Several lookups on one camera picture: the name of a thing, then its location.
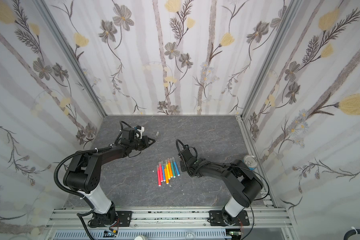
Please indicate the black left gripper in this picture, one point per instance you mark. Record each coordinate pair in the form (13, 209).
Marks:
(145, 139)

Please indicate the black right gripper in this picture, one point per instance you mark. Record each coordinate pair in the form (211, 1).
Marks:
(187, 162)

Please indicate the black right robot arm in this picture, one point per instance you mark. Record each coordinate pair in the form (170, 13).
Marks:
(242, 183)

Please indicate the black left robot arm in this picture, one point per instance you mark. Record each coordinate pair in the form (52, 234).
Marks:
(80, 173)

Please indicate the teal marker pen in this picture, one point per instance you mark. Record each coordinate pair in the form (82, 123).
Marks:
(172, 169)

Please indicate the small blue marker pen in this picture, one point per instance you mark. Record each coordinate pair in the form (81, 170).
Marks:
(163, 173)

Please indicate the light orange marker pen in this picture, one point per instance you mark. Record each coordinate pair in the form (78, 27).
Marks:
(167, 177)

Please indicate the red marker pen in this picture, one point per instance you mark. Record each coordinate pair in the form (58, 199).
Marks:
(160, 170)

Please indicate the pink marker pen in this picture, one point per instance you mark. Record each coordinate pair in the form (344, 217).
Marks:
(159, 175)

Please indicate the blue soup can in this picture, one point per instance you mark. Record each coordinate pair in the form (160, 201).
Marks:
(251, 162)

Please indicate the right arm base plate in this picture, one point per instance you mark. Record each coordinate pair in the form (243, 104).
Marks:
(223, 219)

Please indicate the aluminium frame rail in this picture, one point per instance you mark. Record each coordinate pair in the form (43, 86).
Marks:
(173, 217)

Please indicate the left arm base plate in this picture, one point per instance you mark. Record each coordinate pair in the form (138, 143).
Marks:
(120, 218)

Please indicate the white vented cable duct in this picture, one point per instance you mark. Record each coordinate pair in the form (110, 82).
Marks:
(168, 234)

